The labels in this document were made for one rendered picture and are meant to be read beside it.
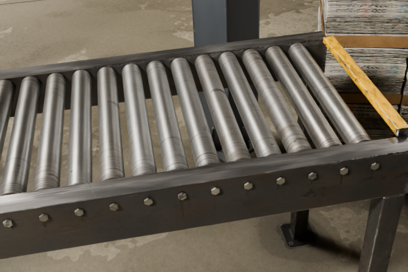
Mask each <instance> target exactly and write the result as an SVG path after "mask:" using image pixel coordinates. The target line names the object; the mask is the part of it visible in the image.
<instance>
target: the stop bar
mask: <svg viewBox="0 0 408 272"><path fill-rule="evenodd" d="M323 43H324V44H325V46H326V47H327V48H328V50H329V51H330V52H331V54H332V55H333V56H334V57H335V58H336V60H337V61H338V63H339V64H340V65H341V66H342V67H343V69H344V70H345V71H346V72H347V74H348V75H349V76H350V78H351V79H352V80H353V81H354V83H355V84H356V85H357V86H358V87H359V89H360V90H361V92H362V93H363V94H364V95H365V97H366V98H367V99H368V100H369V101H370V103H371V104H372V106H373V107H374V108H375V109H376V111H377V112H378V113H379V114H380V116H381V117H382V118H383V120H384V121H385V122H386V123H387V125H388V126H389V127H390V128H391V130H392V131H393V132H394V133H395V135H396V136H397V137H399V136H403V135H408V124H407V123H406V122H405V121H404V119H403V118H402V117H401V116H400V114H399V113H398V112H397V111H396V110H395V109H394V107H393V106H392V105H391V104H390V103H389V102H388V100H387V99H386V98H385V96H384V95H383V94H382V93H381V92H380V91H379V90H378V88H377V87H376V86H375V85H374V84H373V83H372V81H371V80H370V79H369V78H368V76H367V75H366V74H365V73H364V72H363V71H362V69H361V68H360V67H359V66H358V65H357V64H356V62H355V61H354V60H353V58H352V57H351V56H350V55H349V54H348V53H347V51H346V50H345V49H344V48H343V46H341V45H340V43H339V42H338V41H337V39H336V38H335V37H334V36H333V35H332V36H324V37H323Z"/></svg>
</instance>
